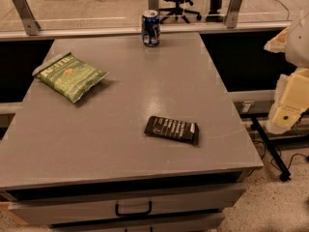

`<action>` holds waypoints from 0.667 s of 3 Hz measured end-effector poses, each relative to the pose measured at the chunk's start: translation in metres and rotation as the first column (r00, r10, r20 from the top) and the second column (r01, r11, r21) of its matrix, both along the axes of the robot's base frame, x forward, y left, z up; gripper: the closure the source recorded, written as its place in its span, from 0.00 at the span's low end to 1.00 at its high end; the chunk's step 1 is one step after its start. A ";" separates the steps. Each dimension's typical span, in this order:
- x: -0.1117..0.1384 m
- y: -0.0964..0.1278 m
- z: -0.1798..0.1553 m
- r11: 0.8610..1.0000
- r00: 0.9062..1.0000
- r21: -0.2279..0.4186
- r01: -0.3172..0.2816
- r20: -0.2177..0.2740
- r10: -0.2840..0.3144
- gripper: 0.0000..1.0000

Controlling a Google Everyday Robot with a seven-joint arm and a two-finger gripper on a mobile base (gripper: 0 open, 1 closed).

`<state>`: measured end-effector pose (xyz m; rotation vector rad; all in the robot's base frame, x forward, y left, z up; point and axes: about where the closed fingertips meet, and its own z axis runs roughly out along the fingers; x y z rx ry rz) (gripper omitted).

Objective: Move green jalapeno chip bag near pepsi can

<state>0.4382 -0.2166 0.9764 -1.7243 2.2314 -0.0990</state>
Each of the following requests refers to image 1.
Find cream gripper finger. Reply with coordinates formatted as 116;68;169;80
264;28;289;53
267;68;309;134

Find black floor cable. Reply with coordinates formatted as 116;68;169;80
252;138;309;172

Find right metal railing bracket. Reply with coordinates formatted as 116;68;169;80
224;0;242;28

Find blue pepsi can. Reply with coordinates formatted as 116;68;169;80
142;10;160;46

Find grey horizontal railing beam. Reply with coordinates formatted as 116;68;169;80
0;21;291;42

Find grey drawer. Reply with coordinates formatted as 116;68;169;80
9;183;245;225
50;213;224;232

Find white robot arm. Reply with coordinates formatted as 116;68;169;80
264;10;309;134

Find black snack bar wrapper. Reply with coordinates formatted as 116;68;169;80
144;116;199;145

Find green jalapeno chip bag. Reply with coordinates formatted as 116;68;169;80
32;52;108;103

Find black metal stand leg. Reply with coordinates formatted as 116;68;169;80
251;117;291;182

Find black upper drawer handle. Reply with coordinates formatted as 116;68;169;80
114;201;153;218

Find upper grey drawer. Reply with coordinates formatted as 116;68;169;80
9;183;245;225

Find lower grey drawer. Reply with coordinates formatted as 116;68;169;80
50;213;224;232

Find left metal railing bracket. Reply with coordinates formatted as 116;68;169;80
12;0;41;36

